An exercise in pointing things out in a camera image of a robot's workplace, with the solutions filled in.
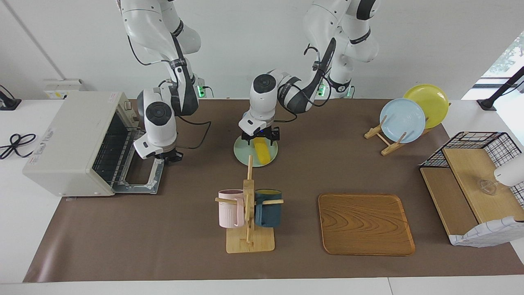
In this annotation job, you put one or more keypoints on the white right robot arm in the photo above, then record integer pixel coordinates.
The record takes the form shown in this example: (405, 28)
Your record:
(157, 131)

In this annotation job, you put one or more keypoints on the clear glass cup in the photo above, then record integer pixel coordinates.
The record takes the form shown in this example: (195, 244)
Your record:
(488, 187)

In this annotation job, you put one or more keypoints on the white checked cloth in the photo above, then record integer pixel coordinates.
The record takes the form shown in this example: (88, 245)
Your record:
(487, 233)

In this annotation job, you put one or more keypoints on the brown table mat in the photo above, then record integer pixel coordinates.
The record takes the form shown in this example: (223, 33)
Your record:
(184, 184)

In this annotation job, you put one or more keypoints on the yellow corn cob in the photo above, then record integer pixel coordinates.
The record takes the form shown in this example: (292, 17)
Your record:
(262, 151)

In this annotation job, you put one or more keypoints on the pale green plate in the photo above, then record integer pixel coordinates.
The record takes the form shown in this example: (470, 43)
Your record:
(242, 153)

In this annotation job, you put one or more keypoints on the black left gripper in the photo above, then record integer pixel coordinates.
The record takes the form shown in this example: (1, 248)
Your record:
(262, 133)

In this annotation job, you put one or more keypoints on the black angled stand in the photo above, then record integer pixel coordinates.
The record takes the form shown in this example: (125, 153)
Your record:
(503, 88)

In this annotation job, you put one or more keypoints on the wide wooden shelf board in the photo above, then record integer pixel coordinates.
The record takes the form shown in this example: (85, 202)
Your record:
(470, 176)

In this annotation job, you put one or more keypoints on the wooden mug tree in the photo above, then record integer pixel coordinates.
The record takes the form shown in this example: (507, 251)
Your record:
(249, 241)

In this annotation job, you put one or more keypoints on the white toaster oven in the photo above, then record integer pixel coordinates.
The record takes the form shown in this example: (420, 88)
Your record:
(61, 143)

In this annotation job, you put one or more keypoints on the dark blue mug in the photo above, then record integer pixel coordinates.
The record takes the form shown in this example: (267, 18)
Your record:
(268, 211)

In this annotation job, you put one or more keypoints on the wooden plate rack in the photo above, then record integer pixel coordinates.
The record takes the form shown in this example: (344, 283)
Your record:
(389, 146)

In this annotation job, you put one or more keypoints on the pink mug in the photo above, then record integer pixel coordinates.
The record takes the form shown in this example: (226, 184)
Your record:
(229, 211)

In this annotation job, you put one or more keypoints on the light blue plate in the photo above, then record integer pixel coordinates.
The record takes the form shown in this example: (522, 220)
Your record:
(403, 121)

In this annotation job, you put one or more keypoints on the window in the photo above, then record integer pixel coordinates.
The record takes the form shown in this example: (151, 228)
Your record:
(507, 57)

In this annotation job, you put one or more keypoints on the yellow plate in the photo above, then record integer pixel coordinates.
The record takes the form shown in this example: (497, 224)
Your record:
(434, 102)

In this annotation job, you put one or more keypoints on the brown wooden tray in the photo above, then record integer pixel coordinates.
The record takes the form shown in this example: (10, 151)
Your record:
(364, 225)

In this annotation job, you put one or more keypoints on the glass oven door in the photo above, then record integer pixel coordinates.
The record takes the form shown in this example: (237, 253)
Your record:
(141, 174)

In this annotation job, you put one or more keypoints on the white cylindrical object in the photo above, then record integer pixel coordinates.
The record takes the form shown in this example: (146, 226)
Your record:
(511, 172)

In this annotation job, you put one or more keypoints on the narrow wooden shelf board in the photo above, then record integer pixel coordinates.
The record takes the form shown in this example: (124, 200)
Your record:
(448, 200)

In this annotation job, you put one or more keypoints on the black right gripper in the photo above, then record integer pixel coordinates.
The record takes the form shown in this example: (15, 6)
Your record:
(170, 156)

